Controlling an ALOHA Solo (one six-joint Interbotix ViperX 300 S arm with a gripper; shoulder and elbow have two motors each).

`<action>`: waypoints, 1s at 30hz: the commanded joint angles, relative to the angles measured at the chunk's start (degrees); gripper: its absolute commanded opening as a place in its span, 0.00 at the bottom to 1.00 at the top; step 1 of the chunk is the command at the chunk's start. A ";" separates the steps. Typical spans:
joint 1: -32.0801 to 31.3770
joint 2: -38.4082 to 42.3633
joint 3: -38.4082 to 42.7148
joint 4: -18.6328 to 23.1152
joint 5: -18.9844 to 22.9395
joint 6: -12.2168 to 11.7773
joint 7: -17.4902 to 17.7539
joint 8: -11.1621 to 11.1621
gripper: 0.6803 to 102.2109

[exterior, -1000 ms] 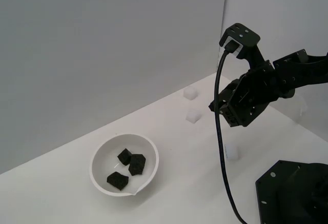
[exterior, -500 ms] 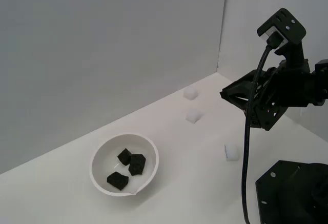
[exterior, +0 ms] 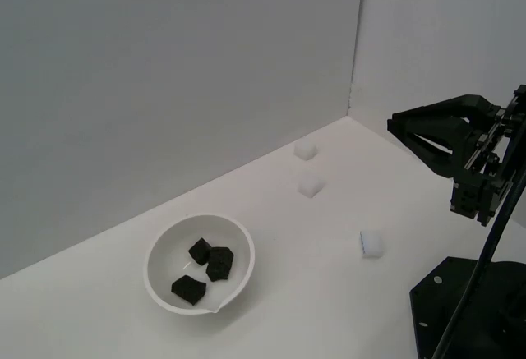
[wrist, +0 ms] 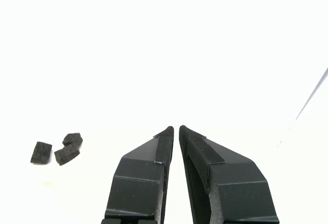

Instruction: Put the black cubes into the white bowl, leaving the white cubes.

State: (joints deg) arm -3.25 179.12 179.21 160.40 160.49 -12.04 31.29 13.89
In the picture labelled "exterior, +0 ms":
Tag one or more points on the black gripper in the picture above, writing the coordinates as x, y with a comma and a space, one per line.
472, 199

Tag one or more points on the large black foam cube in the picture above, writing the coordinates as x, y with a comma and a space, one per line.
220, 265

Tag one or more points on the small black foam cube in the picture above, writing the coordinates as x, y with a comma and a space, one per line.
199, 250

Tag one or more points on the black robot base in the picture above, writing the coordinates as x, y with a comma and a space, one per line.
444, 314

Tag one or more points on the white ceramic bowl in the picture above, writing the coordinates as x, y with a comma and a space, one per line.
164, 260

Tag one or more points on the white foam cube blue print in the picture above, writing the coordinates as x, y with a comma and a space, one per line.
373, 244

